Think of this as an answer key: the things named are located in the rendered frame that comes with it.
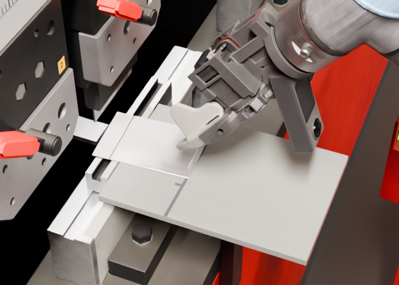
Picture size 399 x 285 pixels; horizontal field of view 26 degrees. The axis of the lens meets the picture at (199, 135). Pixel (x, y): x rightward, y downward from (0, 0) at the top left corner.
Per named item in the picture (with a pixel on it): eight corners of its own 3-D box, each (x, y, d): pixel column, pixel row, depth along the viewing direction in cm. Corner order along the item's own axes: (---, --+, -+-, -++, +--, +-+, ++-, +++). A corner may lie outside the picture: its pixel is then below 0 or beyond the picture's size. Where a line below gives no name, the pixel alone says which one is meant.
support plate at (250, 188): (306, 266, 98) (306, 260, 97) (98, 200, 105) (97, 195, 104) (347, 161, 110) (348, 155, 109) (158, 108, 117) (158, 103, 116)
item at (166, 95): (108, 195, 108) (106, 179, 106) (86, 188, 109) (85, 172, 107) (172, 97, 122) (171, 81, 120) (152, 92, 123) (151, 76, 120)
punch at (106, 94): (102, 124, 102) (95, 61, 95) (86, 120, 102) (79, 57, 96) (138, 73, 108) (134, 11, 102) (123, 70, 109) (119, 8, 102)
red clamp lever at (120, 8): (123, -2, 79) (159, 10, 88) (84, -11, 80) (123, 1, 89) (119, 17, 79) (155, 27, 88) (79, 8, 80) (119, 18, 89)
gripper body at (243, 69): (207, 42, 101) (275, -10, 92) (258, 92, 103) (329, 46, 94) (181, 81, 96) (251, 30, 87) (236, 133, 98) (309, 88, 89)
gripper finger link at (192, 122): (149, 120, 103) (202, 76, 98) (185, 153, 104) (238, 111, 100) (143, 134, 101) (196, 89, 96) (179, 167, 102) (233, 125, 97)
